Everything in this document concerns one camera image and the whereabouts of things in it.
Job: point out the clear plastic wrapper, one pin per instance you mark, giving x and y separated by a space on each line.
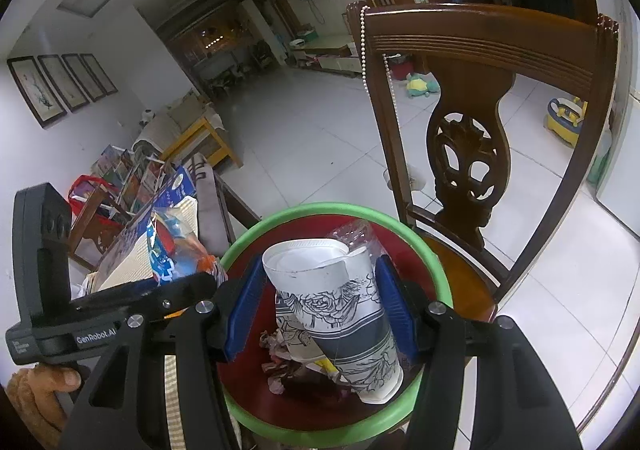
350 237

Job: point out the framed wall picture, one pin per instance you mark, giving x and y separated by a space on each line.
99 73
84 77
37 92
64 82

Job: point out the orange snack wrapper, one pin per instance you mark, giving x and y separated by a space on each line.
175 250

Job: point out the plain-backed wooden chair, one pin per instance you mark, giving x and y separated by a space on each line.
90 240

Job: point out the low television cabinet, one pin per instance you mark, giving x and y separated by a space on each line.
330 54

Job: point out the floral print paper cup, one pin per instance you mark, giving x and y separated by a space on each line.
335 320

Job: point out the carved wooden chair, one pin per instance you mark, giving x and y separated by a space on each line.
465 144

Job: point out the red bag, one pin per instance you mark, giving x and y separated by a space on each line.
82 200

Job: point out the striped table cloth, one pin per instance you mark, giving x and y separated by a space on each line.
125 270

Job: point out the green plush turtle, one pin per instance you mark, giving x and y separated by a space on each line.
422 85

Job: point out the small red bin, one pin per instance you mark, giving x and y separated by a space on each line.
400 67

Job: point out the person's left hand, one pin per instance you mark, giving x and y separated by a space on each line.
60 380

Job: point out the yellow packet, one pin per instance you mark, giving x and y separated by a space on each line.
328 366

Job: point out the white round floor object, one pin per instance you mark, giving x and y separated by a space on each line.
415 177

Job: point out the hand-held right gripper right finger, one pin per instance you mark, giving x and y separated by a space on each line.
392 305

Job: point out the rack of picture books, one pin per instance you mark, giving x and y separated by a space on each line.
132 180

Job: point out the red basin with green rim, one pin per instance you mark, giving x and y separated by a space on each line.
425 250

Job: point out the printed paper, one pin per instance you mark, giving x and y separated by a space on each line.
285 360

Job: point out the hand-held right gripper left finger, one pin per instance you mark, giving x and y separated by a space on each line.
245 305

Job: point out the blue book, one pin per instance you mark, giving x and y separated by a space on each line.
180 185

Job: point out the wooden sofa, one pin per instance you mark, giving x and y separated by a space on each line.
200 134

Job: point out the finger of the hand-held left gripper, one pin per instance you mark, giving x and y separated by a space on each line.
165 292

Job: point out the yellow and blue potty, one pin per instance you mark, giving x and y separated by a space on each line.
565 122

